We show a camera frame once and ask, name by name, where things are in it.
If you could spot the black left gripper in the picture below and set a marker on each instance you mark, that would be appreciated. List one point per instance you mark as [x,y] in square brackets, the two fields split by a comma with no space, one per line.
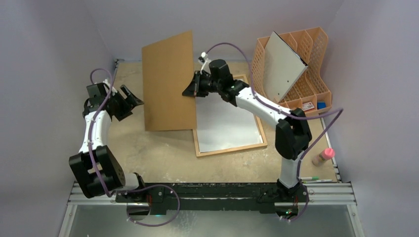
[134,101]

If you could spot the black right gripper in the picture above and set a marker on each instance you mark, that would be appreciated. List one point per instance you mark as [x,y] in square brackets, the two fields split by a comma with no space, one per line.
[199,85]

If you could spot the brown cardboard backing board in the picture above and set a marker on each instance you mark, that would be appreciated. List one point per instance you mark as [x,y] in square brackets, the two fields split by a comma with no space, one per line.
[167,70]

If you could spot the printed street photo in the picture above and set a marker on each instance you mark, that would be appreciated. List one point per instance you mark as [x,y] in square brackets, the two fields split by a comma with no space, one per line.
[226,124]

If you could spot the light wooden picture frame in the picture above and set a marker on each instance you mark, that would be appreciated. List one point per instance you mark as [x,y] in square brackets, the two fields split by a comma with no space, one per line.
[229,150]

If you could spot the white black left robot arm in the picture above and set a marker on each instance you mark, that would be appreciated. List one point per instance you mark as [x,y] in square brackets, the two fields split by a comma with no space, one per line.
[95,168]

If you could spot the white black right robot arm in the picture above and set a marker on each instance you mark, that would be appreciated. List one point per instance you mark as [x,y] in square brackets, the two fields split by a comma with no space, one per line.
[292,132]

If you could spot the white board in organizer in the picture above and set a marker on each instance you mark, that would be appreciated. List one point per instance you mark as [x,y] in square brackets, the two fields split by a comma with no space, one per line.
[283,66]

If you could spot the red white card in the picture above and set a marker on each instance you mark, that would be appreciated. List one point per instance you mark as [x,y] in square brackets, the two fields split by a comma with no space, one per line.
[308,106]

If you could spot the orange plastic file organizer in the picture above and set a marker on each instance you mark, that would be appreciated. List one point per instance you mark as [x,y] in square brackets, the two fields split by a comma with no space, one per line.
[311,45]

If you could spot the blue box in organizer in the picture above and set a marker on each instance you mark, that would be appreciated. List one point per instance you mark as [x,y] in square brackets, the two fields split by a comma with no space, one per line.
[321,105]

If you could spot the green marker pen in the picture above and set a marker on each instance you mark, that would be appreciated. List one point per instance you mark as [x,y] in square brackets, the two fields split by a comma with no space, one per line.
[313,178]

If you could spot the pink capped bottle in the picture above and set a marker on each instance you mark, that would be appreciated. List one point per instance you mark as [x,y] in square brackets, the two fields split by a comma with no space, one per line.
[323,157]

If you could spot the white marker pen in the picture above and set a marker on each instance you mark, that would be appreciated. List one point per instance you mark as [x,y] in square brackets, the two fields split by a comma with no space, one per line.
[319,181]

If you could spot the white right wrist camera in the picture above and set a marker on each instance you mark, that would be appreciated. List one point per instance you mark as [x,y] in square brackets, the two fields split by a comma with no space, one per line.
[204,61]

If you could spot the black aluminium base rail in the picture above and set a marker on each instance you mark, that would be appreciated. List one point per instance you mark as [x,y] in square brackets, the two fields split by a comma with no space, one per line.
[265,198]

